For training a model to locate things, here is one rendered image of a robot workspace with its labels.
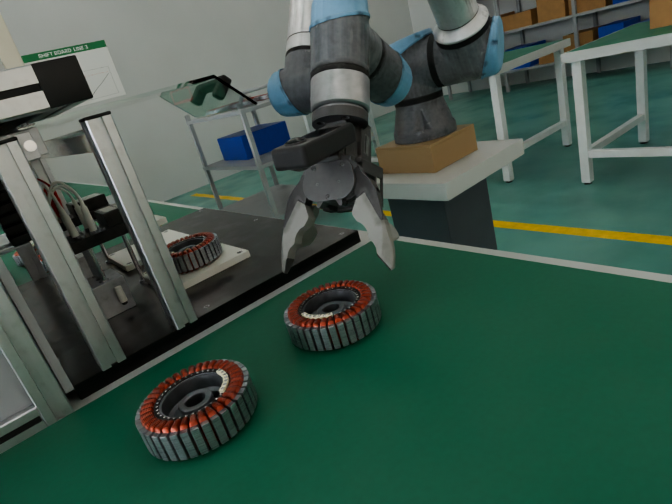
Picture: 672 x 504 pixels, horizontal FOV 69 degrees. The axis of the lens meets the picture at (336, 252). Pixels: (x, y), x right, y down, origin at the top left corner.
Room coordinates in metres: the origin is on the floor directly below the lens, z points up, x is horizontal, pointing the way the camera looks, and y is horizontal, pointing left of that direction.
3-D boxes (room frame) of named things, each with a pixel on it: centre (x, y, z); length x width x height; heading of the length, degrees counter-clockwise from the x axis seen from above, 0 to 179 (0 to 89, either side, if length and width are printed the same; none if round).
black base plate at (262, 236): (0.92, 0.33, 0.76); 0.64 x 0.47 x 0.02; 34
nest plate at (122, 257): (1.03, 0.38, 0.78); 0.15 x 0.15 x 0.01; 34
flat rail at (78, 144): (0.87, 0.40, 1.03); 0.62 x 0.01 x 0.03; 34
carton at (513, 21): (6.88, -3.26, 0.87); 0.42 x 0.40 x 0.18; 33
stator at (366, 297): (0.52, 0.02, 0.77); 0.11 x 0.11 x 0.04
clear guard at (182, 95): (0.83, 0.26, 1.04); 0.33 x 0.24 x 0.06; 124
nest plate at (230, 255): (0.83, 0.25, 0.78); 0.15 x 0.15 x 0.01; 34
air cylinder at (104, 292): (0.75, 0.37, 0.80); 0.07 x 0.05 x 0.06; 34
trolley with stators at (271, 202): (3.72, 0.31, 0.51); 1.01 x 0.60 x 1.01; 34
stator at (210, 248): (0.83, 0.25, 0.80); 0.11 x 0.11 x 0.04
